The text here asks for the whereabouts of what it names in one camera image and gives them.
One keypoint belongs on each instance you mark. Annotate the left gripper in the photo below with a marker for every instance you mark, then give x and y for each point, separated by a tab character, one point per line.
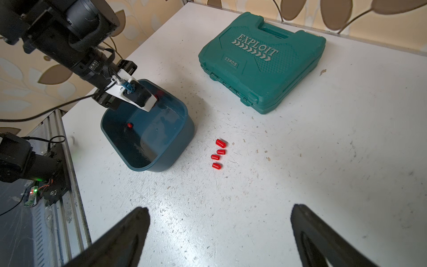
98	70

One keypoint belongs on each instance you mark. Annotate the teal plastic storage box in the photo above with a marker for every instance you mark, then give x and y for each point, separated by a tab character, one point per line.
158	137

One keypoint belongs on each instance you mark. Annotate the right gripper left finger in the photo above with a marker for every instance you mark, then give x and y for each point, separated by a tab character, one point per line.
121	246

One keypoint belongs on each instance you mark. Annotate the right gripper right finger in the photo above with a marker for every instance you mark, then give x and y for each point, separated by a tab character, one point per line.
319	245

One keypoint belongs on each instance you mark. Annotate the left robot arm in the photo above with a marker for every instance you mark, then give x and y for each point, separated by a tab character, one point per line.
71	33

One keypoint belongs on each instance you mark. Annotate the green tool case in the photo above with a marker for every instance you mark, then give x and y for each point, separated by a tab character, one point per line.
260	63

